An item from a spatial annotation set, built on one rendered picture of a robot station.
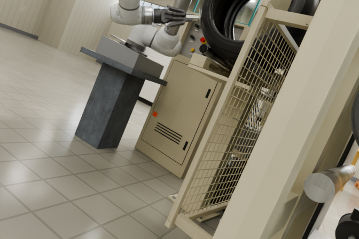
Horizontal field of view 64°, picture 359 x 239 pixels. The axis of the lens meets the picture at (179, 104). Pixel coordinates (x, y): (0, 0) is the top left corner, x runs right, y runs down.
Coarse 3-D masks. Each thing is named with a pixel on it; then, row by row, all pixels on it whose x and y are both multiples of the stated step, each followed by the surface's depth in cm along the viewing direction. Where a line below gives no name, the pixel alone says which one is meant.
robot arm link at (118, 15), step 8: (112, 8) 139; (120, 8) 136; (136, 8) 136; (112, 16) 140; (120, 16) 139; (128, 16) 138; (136, 16) 139; (120, 24) 144; (128, 24) 143; (136, 24) 144
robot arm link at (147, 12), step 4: (144, 8) 142; (148, 8) 142; (152, 8) 143; (144, 12) 141; (148, 12) 141; (152, 12) 142; (144, 16) 141; (148, 16) 141; (152, 16) 142; (144, 20) 142; (148, 20) 143; (152, 20) 143; (144, 24) 145; (148, 24) 146
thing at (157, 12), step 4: (156, 12) 143; (160, 12) 143; (164, 12) 146; (156, 16) 143; (160, 16) 143; (164, 16) 146; (156, 20) 144; (160, 20) 144; (164, 20) 145; (168, 20) 146; (164, 24) 147
